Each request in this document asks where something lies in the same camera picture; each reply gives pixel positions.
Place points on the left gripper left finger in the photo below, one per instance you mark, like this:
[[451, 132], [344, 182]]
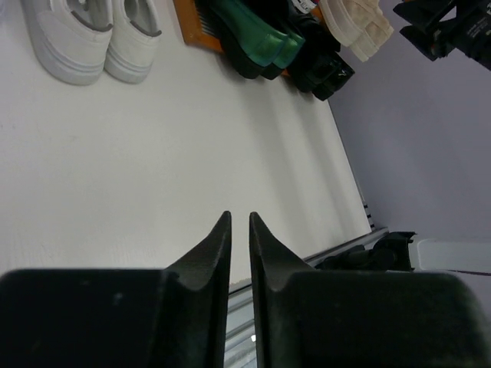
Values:
[[85, 317]]

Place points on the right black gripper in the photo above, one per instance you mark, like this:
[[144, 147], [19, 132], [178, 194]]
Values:
[[436, 28]]

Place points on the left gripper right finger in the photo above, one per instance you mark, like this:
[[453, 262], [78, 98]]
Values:
[[377, 319]]

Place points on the beige lace sneaker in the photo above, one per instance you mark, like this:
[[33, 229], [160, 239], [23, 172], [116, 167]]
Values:
[[346, 19], [375, 34]]

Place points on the black loafer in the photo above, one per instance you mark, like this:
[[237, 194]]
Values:
[[318, 57], [336, 80]]

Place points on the green loafer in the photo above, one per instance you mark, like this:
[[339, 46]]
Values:
[[280, 15], [246, 40]]

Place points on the small white sneaker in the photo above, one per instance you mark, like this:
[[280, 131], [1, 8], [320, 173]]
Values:
[[134, 41], [70, 38]]

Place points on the wooden shoe shelf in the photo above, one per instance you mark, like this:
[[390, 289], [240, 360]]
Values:
[[261, 38]]

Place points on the aluminium rail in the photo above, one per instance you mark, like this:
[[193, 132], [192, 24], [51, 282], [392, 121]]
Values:
[[260, 315]]

